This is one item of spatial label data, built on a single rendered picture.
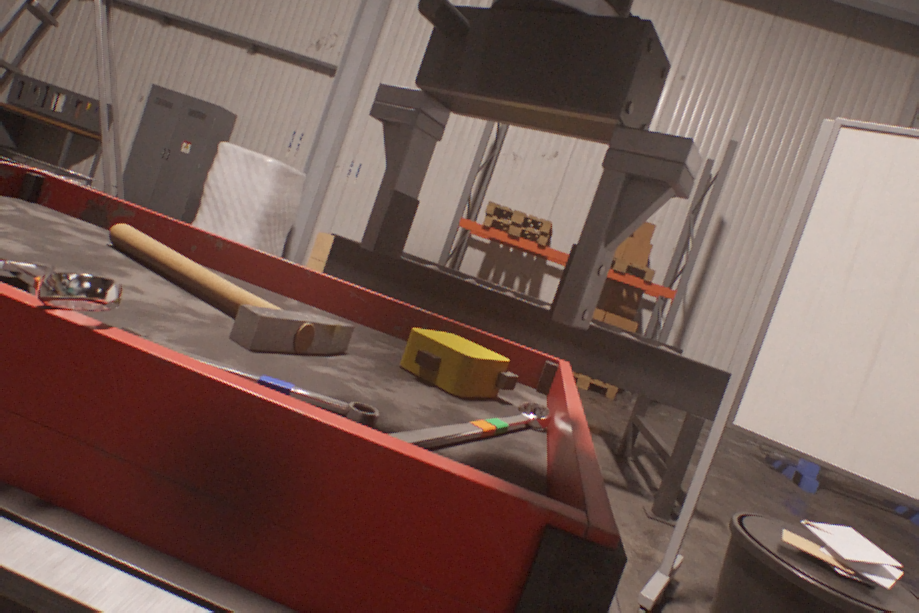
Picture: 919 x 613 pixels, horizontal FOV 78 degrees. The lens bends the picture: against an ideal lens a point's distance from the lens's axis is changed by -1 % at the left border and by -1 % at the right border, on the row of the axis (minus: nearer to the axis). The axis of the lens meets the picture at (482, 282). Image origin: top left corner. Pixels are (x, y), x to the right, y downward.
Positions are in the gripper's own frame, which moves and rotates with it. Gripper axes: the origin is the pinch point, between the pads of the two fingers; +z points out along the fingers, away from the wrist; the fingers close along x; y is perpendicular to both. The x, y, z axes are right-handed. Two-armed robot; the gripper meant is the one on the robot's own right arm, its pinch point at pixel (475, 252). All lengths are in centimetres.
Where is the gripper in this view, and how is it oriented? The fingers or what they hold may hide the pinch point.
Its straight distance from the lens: 33.0
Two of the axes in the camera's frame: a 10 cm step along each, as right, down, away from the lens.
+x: 8.1, 3.0, -5.0
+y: -4.8, -1.3, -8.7
